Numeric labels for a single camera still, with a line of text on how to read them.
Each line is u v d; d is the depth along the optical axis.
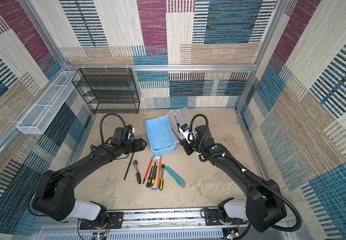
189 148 0.73
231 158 0.53
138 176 0.87
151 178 0.85
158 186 0.83
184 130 0.72
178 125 0.97
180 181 0.85
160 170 0.89
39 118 0.71
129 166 0.92
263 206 0.40
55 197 0.42
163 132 1.05
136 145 0.78
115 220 0.73
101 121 0.73
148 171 0.89
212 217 0.73
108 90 1.10
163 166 0.89
